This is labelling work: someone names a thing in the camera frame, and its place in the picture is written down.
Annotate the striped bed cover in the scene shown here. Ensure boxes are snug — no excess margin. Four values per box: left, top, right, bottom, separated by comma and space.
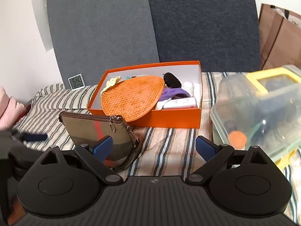
16, 73, 296, 225

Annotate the clear plastic storage container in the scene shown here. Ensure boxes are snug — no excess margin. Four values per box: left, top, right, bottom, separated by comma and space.
211, 65, 300, 169

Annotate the brown paper bag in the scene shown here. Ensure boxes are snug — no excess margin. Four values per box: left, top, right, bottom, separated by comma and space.
259, 4, 301, 70

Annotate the grey upholstered headboard panel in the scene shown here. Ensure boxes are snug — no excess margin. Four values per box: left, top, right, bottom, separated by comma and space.
46, 0, 159, 88

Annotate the orange silicone mat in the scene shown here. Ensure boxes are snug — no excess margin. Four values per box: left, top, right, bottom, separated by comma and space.
100, 76, 165, 122

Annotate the purple fleece cloth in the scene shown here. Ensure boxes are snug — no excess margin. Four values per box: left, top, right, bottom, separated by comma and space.
159, 88, 191, 101

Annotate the orange cardboard box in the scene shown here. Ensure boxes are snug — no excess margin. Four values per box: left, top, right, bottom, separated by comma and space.
87, 61, 203, 129

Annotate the dark blue headboard panel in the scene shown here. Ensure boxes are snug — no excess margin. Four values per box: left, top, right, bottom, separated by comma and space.
149, 0, 260, 72

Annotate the beige scrunchie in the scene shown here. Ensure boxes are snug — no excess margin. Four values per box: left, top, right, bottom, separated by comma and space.
100, 76, 121, 94

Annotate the brown plaid zipper pouch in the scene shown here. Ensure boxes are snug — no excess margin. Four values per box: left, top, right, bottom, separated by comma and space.
59, 111, 141, 172

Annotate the white digital clock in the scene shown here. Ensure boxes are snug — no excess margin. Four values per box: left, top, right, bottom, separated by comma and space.
68, 73, 86, 91

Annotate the pink pillow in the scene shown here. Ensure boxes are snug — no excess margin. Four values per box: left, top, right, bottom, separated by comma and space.
0, 86, 26, 131

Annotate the black pompom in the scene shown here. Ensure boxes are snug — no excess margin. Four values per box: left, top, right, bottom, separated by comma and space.
163, 73, 182, 88

